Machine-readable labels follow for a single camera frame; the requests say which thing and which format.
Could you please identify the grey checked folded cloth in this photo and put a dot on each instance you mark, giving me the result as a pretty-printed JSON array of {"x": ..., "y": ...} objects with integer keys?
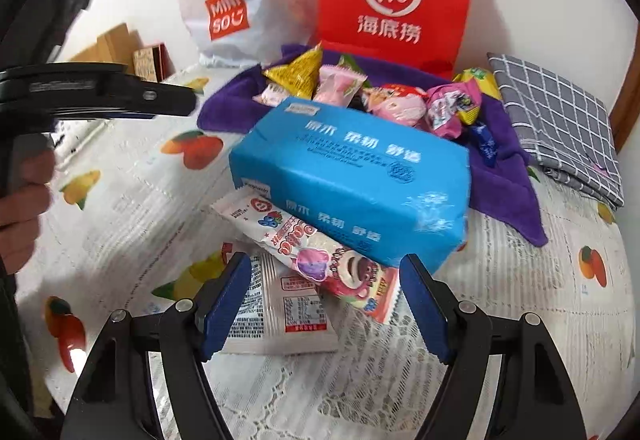
[{"x": 564, "y": 128}]

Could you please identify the wooden chair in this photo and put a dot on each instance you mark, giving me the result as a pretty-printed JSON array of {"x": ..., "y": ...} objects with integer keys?
[{"x": 116, "y": 45}]

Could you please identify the fruit print tablecloth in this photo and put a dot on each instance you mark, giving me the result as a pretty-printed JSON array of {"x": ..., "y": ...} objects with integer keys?
[{"x": 127, "y": 218}]

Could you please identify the pink peach snack packet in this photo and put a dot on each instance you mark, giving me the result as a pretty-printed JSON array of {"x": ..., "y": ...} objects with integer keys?
[{"x": 337, "y": 85}]

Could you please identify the small blue snack packet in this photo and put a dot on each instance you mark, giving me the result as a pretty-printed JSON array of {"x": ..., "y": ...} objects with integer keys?
[{"x": 484, "y": 141}]

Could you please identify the pink cartoon snack packet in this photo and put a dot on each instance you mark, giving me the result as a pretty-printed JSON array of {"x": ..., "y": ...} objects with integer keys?
[{"x": 405, "y": 105}]

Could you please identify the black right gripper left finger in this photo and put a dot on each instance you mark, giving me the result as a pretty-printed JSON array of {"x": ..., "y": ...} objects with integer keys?
[{"x": 113, "y": 398}]

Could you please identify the brown patterned box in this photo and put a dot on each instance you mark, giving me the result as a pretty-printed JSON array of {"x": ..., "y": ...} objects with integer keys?
[{"x": 152, "y": 63}]

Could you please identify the purple towel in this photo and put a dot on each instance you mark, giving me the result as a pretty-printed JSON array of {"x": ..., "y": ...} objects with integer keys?
[{"x": 503, "y": 191}]

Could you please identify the white snack packet red label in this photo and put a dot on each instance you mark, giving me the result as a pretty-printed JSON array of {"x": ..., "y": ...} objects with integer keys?
[{"x": 281, "y": 314}]

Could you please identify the person's left hand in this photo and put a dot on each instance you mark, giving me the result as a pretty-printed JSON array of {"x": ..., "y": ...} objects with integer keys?
[{"x": 21, "y": 210}]

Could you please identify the brown wooden door frame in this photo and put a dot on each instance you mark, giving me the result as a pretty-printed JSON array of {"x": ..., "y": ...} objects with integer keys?
[{"x": 625, "y": 111}]

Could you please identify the yellow green snack packet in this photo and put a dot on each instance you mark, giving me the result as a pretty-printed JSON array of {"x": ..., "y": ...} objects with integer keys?
[{"x": 484, "y": 78}]

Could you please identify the magenta cartoon snack packet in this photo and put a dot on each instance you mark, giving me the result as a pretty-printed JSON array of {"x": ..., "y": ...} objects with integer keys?
[{"x": 452, "y": 106}]

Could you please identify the blue tissue pack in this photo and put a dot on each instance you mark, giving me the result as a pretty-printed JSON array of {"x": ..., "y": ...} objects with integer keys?
[{"x": 383, "y": 189}]

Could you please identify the long pink white candy packet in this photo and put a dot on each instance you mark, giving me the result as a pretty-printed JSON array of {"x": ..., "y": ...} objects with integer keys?
[{"x": 339, "y": 270}]

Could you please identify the small pink white snack packet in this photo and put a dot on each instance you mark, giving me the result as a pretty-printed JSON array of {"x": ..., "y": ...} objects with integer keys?
[{"x": 272, "y": 95}]

